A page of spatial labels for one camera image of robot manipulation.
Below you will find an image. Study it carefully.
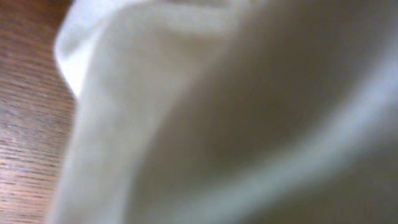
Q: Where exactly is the white printed t-shirt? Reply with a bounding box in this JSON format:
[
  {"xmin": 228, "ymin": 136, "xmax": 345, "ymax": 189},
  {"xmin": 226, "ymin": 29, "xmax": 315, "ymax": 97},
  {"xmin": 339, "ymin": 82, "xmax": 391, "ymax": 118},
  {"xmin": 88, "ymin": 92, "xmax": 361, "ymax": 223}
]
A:
[{"xmin": 46, "ymin": 0, "xmax": 397, "ymax": 224}]

